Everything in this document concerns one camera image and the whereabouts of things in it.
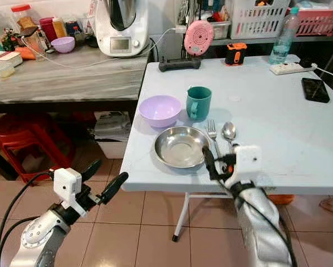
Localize large purple plastic bowl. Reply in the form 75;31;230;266
139;95;183;128

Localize steel spoon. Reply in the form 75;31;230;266
221;122;238;149

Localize magenta canister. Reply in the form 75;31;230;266
39;17;57;43

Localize small clear plastic container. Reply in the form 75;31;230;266
0;63;16;78

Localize white steel food processor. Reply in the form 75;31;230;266
94;0;148;57

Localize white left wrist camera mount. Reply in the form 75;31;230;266
53;168;83;201

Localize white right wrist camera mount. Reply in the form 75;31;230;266
233;146;263;182

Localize pink round fan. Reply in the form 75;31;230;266
184;20;215;56

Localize orange and black device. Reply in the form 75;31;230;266
225;43;248;67

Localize grey marble counter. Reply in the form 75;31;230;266
0;44;150;105

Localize yellow bottle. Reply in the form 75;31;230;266
52;18;67;38

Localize black smartphone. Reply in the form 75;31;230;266
301;77;331;104

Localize small purple bowl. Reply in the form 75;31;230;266
51;37;76;54

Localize clear water bottle teal cap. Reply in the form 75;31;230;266
270;6;300;65

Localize white lidded container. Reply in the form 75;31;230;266
0;51;23;67

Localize flat black device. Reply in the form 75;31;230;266
159;58;202;73

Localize white storage box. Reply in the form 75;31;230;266
94;111;131;159

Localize white folding table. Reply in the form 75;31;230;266
120;55;333;244

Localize red plastic stool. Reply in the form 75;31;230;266
0;114;75;184

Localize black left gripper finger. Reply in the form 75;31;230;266
100;171;129;205
81;160;102;182

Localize steel fork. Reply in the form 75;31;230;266
207;119;222;159

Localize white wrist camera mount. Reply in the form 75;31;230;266
53;168;83;201
233;146;263;182

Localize white power strip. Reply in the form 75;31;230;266
270;62;317;76

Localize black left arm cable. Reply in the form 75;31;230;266
0;171;56;267

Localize red plastic basket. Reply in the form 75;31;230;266
295;7;333;37

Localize white plastic basket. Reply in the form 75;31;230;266
226;0;292;39

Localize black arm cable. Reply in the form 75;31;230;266
236;184;298;267
0;171;56;267

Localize teal mug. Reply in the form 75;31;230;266
186;86;213;122

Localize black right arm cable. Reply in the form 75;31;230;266
236;184;298;267

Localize clear jar red lid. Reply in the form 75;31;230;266
11;4;39;34

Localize stainless steel plate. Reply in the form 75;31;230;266
154;126;212;169

